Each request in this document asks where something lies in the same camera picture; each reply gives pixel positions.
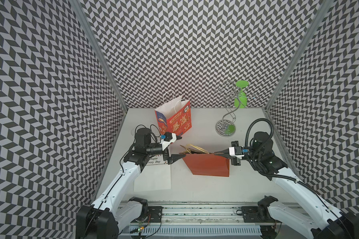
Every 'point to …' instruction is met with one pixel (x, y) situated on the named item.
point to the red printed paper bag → (174, 116)
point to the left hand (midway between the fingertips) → (181, 146)
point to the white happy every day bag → (155, 176)
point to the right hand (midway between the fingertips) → (216, 152)
